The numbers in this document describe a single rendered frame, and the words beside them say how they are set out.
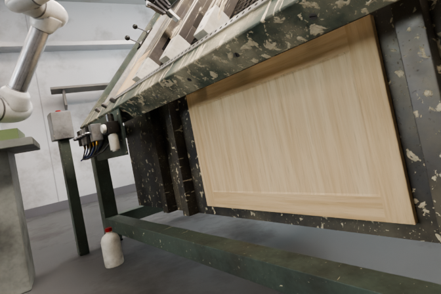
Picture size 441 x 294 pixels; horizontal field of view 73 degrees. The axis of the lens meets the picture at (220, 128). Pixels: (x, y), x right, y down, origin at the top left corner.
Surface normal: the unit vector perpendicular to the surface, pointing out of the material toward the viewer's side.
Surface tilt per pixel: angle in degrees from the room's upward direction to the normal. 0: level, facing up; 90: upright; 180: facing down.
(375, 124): 90
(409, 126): 90
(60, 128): 90
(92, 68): 90
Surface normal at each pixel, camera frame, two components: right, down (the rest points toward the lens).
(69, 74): 0.46, -0.12
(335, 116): -0.76, 0.13
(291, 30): -0.34, 0.83
